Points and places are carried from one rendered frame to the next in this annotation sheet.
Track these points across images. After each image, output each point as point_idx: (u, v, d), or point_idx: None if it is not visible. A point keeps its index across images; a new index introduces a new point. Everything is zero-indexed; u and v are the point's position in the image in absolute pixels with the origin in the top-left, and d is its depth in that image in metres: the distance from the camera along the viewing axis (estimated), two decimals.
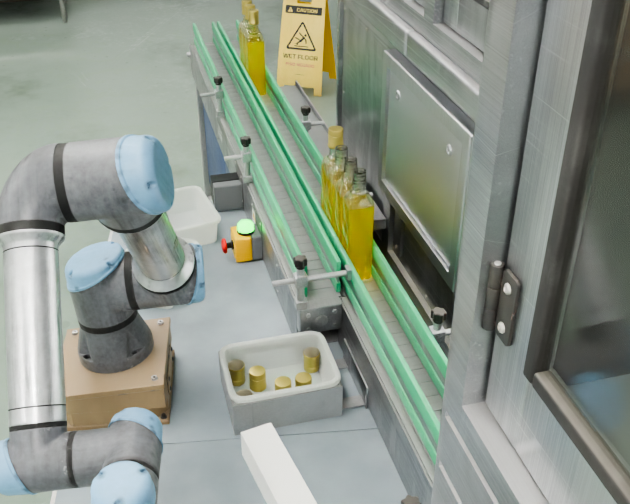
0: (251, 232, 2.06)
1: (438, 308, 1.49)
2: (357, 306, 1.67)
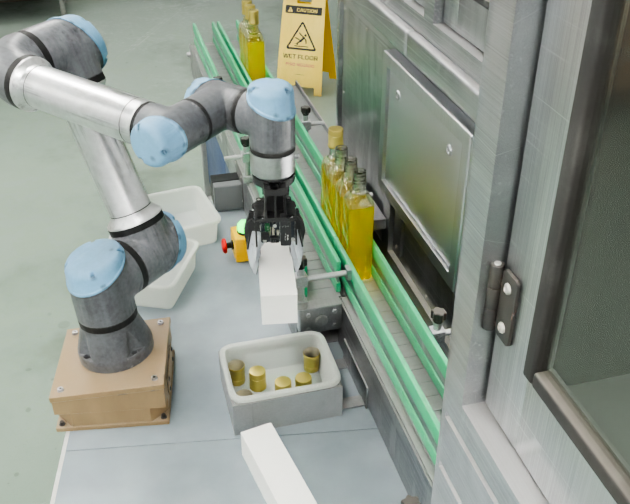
0: None
1: (438, 308, 1.49)
2: (357, 306, 1.67)
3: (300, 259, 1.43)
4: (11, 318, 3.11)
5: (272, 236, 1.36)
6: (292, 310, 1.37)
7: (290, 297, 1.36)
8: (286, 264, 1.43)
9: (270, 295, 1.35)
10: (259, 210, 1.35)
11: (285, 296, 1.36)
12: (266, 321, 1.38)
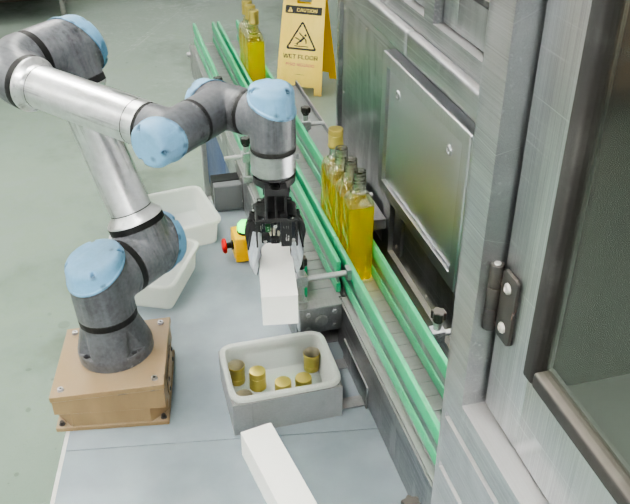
0: None
1: (438, 308, 1.49)
2: (357, 306, 1.67)
3: (301, 260, 1.43)
4: (11, 318, 3.11)
5: (273, 237, 1.36)
6: (293, 311, 1.37)
7: (291, 298, 1.36)
8: (287, 265, 1.43)
9: (271, 296, 1.35)
10: (260, 211, 1.35)
11: (286, 297, 1.35)
12: (267, 322, 1.38)
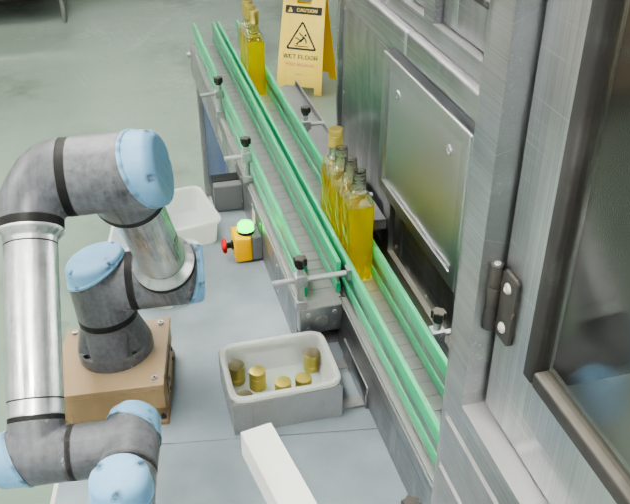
0: (251, 232, 2.06)
1: (438, 308, 1.49)
2: (357, 306, 1.67)
3: None
4: None
5: None
6: None
7: None
8: None
9: None
10: None
11: None
12: None
